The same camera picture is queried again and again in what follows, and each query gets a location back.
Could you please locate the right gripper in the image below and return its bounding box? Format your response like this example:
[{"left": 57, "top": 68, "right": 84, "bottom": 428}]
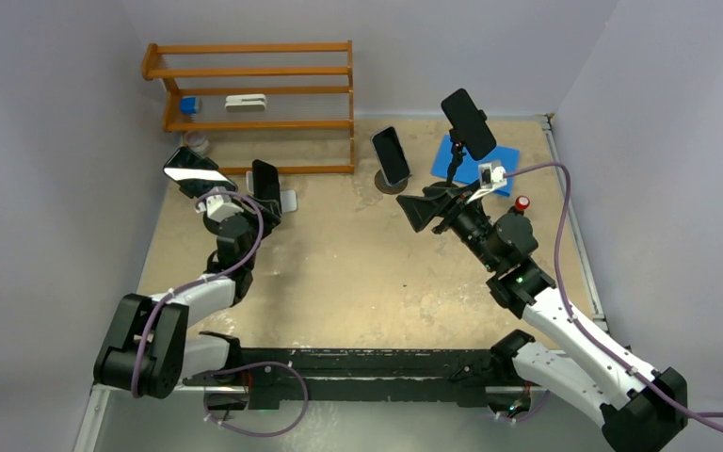
[{"left": 397, "top": 179, "right": 502, "bottom": 271}]

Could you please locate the black phone from silver stand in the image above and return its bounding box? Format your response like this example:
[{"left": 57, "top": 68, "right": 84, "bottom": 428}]
[{"left": 251, "top": 159, "right": 281, "bottom": 218}]

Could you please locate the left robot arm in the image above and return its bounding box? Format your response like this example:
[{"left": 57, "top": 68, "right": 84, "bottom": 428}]
[{"left": 93, "top": 194, "right": 281, "bottom": 399}]

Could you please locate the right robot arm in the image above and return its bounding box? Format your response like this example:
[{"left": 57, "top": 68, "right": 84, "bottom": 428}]
[{"left": 396, "top": 184, "right": 688, "bottom": 451}]

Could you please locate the silver folding phone stand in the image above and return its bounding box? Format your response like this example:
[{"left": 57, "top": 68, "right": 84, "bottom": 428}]
[{"left": 245, "top": 170, "right": 297, "bottom": 213}]

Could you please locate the black tall round-base stand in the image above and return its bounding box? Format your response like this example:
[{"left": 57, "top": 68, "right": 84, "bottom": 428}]
[{"left": 445, "top": 128, "right": 466, "bottom": 186}]

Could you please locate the phone on wooden puck stand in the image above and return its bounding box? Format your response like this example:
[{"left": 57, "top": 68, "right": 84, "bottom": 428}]
[{"left": 371, "top": 126, "right": 411, "bottom": 184}]

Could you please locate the phone on tall stand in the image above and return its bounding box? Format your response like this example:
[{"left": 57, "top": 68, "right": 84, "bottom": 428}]
[{"left": 441, "top": 88, "right": 497, "bottom": 161}]

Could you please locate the blue foam mat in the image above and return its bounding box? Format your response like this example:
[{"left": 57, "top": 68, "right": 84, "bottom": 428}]
[{"left": 430, "top": 134, "right": 522, "bottom": 199}]

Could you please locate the red black button knob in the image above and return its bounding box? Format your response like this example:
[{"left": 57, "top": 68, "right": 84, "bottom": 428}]
[{"left": 508, "top": 195, "right": 531, "bottom": 216}]

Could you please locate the small clear plastic jar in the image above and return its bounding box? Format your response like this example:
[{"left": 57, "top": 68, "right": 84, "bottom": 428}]
[{"left": 182, "top": 131, "right": 210, "bottom": 155}]

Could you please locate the white flat device on rack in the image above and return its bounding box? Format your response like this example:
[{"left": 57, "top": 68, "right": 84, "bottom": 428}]
[{"left": 224, "top": 93, "right": 267, "bottom": 112}]

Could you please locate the blue white small box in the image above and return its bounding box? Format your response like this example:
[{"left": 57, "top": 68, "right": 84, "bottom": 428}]
[{"left": 179, "top": 96, "right": 202, "bottom": 116}]

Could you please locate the orange wooden rack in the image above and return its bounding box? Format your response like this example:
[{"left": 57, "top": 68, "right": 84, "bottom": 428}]
[{"left": 140, "top": 40, "right": 356, "bottom": 175}]

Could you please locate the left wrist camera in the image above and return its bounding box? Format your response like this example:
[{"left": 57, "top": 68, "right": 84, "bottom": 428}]
[{"left": 195, "top": 194, "right": 244, "bottom": 223}]

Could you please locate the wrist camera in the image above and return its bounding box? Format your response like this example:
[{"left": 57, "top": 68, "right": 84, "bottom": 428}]
[
  {"left": 195, "top": 194, "right": 244, "bottom": 223},
  {"left": 467, "top": 161, "right": 507, "bottom": 203}
]

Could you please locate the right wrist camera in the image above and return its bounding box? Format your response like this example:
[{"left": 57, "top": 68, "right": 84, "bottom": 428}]
[{"left": 467, "top": 161, "right": 507, "bottom": 203}]

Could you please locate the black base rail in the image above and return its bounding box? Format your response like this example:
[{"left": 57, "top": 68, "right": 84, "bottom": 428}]
[{"left": 184, "top": 347, "right": 547, "bottom": 415}]

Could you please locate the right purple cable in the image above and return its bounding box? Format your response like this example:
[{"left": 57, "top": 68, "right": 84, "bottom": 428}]
[{"left": 492, "top": 162, "right": 723, "bottom": 443}]

